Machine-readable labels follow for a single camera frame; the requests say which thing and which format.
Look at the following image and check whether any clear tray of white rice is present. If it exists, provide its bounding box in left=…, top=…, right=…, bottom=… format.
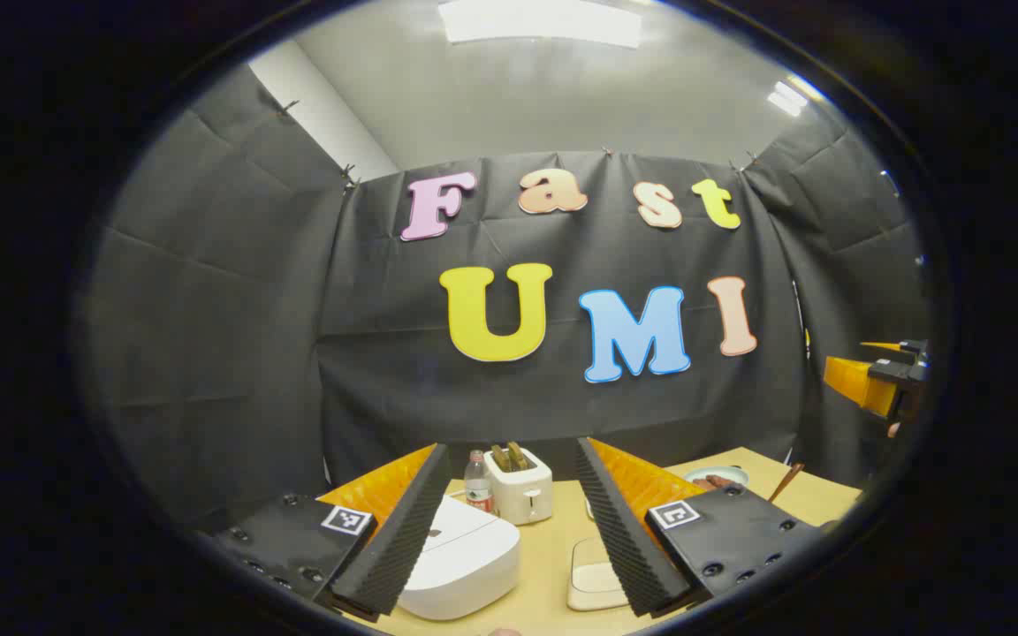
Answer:
left=567, top=536, right=630, bottom=612

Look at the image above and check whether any white toaster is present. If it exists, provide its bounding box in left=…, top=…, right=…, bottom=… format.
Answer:
left=484, top=446, right=554, bottom=526

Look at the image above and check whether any white rice cooker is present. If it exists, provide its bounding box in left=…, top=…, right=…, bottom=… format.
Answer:
left=399, top=495, right=521, bottom=621

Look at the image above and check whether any small ceiling light panel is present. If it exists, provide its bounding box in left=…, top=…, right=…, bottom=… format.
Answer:
left=767, top=78, right=817, bottom=117

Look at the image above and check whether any pale green plate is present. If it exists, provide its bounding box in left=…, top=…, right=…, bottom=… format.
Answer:
left=684, top=466, right=750, bottom=489

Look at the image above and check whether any clear water bottle red label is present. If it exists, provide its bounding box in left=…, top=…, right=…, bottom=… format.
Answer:
left=464, top=450, right=494, bottom=515

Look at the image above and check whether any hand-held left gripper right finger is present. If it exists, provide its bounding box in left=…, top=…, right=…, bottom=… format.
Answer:
left=574, top=436, right=828, bottom=619

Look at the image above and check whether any large ceiling light panel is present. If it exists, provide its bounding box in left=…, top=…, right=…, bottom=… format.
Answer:
left=438, top=0, right=642, bottom=49

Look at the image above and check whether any dark wooden spoon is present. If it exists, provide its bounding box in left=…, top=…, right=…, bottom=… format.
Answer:
left=769, top=463, right=804, bottom=504

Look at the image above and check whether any black backdrop cloth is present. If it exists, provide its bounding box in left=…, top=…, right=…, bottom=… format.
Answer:
left=85, top=64, right=930, bottom=531

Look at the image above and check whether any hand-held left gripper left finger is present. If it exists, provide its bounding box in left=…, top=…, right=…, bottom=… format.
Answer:
left=209, top=443, right=454, bottom=624

